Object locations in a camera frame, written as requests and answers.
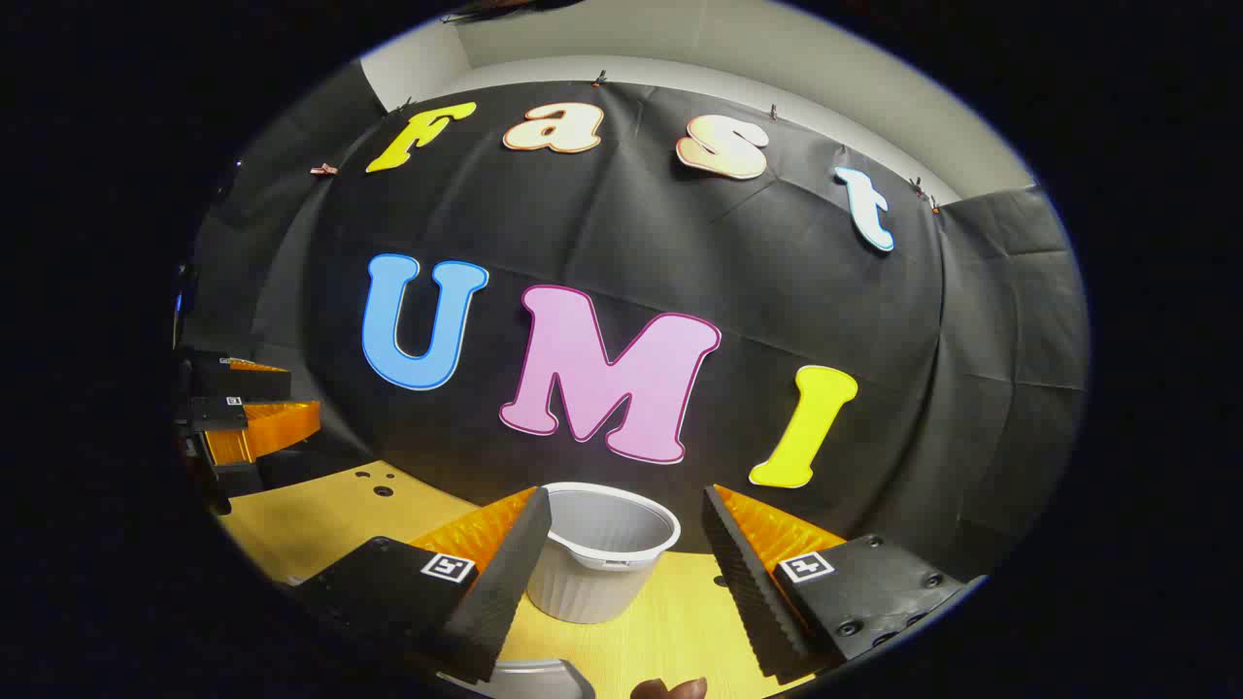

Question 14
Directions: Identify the yellow wooden desktop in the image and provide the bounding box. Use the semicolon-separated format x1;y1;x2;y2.
216;460;848;699

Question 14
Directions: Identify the grey plastic dustpan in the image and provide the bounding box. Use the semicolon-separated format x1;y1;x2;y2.
437;658;597;699

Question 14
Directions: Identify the white ribbed garbage bin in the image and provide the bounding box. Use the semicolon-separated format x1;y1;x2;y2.
525;482;683;624

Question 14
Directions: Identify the black backdrop cloth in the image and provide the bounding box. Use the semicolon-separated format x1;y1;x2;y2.
183;60;1091;583

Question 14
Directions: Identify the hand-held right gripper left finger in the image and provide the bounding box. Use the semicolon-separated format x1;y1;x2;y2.
289;485;554;684

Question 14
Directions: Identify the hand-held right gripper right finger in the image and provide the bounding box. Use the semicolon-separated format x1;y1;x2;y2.
699;483;970;681

